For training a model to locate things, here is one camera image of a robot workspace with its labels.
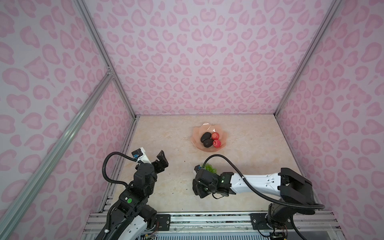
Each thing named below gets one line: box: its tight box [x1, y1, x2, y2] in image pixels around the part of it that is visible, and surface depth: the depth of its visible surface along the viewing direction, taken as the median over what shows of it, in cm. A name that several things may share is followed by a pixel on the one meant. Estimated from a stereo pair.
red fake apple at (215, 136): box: [211, 132, 220, 140], surface depth 103 cm
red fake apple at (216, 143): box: [213, 139, 222, 148], surface depth 100 cm
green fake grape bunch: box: [204, 164, 217, 174], surface depth 88 cm
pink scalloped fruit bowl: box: [190, 122, 228, 152], surface depth 106 cm
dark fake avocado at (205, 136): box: [200, 132, 212, 143], surface depth 106 cm
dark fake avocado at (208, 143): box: [203, 138, 213, 148], surface depth 100 cm
